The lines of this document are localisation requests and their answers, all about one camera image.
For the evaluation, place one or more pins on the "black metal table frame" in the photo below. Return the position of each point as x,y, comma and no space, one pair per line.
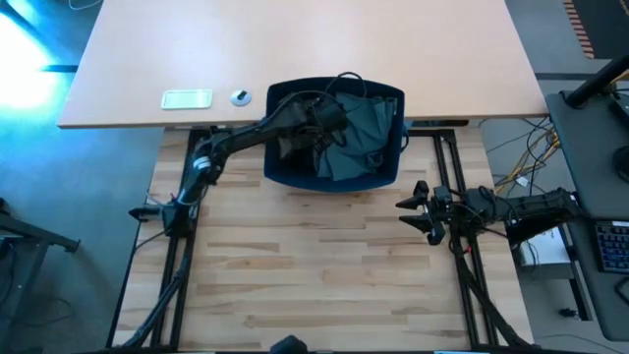
180,305

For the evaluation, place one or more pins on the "black round base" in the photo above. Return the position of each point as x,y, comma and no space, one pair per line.
623,164

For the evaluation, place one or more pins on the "light brown desk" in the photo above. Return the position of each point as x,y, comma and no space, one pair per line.
344,39

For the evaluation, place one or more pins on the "white smartphone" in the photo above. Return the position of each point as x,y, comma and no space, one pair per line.
187,99

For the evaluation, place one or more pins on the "black table-level camera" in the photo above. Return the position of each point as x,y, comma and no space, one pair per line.
290,345

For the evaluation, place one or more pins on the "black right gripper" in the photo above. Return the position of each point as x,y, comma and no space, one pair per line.
457,216

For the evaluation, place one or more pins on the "grey metal stand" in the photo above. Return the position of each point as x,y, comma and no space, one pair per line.
29,236

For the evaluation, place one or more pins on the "white box device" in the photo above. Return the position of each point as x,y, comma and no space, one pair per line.
545,248

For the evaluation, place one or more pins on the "black keyboard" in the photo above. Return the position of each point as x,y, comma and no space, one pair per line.
614,246

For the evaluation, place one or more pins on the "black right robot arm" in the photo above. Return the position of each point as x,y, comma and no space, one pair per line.
535,206

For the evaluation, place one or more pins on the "small black plug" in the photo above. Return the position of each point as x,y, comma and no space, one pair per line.
567,312

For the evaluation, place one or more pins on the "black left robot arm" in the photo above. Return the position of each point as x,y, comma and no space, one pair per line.
245,134

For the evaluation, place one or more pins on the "black side desk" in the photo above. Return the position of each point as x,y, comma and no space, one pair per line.
585,162

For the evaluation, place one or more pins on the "navy white striped fabric bin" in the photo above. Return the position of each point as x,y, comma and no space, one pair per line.
304,184

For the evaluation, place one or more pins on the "dark rug with orange stripes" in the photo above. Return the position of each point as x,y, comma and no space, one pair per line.
609,24

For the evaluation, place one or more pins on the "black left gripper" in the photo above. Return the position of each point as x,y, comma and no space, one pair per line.
328,118

